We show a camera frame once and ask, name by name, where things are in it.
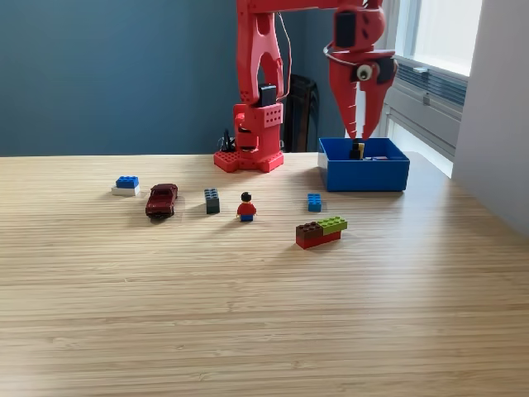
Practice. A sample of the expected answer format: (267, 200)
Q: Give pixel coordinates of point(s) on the small yellow toy digger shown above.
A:
(355, 152)

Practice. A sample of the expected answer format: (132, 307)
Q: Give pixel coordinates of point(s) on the blue on white brick stack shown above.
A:
(126, 183)

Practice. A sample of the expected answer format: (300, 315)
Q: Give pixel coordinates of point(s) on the blue plastic bin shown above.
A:
(363, 175)

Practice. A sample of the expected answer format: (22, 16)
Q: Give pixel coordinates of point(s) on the black chair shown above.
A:
(303, 111)

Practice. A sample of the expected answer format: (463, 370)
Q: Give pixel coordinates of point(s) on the grey window vent unit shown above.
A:
(430, 99)

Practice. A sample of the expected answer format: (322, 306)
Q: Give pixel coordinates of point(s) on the small blue brick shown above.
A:
(315, 202)

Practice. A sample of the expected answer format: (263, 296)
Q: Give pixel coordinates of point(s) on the black clamp behind base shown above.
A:
(227, 142)

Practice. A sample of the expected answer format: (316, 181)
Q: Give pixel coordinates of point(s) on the brown green red brick stack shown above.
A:
(318, 233)

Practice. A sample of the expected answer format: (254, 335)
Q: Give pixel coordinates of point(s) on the toy figure with red shirt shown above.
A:
(246, 209)

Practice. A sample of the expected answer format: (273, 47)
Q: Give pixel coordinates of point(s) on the dark grey brick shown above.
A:
(212, 202)

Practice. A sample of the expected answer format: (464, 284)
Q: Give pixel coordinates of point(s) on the dark red toy car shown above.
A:
(160, 200)

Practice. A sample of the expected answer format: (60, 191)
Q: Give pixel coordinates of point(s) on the white window frame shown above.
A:
(417, 37)

